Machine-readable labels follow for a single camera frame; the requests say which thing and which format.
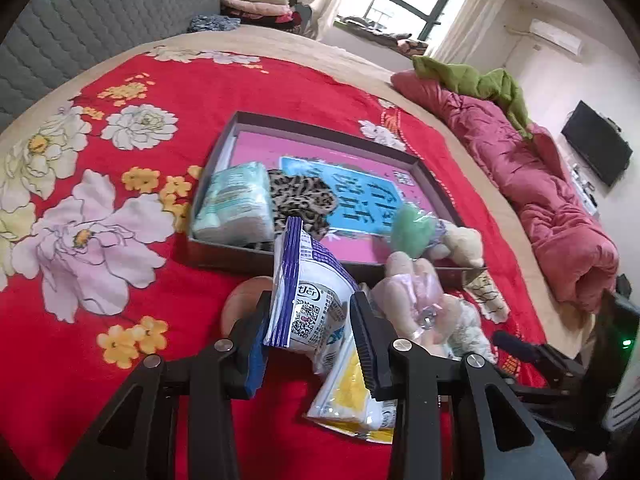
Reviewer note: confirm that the blue patterned cloth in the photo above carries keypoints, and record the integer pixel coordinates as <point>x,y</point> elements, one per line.
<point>215,24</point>

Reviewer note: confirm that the pink quilt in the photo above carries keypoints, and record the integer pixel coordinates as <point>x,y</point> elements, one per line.
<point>550,210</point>

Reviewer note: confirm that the small beige plush bear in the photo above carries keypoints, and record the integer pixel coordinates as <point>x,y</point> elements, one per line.
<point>465,245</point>

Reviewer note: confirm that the purple white snack packet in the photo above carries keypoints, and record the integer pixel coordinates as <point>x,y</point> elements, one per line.
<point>310,280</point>

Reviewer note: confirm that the green makeup sponge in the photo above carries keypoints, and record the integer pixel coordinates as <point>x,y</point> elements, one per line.
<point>412,230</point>

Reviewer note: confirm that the green garment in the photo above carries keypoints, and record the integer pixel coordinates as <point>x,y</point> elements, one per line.
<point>495,85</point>

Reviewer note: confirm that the white floral cloth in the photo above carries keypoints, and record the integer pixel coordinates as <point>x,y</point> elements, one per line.
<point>487,295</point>

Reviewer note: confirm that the green tissue pack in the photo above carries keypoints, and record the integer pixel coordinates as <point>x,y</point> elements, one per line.
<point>235,210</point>

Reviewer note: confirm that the leopard print scrunchie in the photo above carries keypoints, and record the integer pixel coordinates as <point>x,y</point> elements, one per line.
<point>300,195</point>

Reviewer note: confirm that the grey quilted headboard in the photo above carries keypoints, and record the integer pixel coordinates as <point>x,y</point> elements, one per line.
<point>100,10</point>

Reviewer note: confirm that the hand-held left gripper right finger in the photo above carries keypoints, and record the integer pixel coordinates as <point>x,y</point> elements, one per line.
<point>365,340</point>

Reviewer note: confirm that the yellow white packet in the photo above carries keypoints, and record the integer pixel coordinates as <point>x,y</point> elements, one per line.
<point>345,395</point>

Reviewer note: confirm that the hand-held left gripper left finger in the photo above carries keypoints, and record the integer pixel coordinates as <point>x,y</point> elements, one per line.
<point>257,365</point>

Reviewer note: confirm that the white air conditioner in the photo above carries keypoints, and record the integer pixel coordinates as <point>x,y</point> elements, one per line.
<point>557,35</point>

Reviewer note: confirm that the pink makeup sponge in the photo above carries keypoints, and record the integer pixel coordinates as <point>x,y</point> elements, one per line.
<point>240,300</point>

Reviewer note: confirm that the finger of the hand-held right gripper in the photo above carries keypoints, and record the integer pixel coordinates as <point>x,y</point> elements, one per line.
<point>510,344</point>

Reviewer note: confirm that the pink book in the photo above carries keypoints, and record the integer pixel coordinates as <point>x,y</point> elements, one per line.
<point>360,252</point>

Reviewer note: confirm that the beige bed sheet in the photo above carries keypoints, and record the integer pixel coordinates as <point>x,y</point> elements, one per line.
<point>325,50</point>

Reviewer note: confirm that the windowsill cushions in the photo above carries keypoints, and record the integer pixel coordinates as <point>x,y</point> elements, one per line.
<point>385,37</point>

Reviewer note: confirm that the dark shallow cardboard box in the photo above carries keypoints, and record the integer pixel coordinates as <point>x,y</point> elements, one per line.
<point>220,255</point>

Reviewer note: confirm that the beige plush bunny pink dress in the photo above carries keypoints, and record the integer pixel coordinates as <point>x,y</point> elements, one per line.
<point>400,285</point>

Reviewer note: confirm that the black television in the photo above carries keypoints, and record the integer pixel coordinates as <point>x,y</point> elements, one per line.
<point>597,142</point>

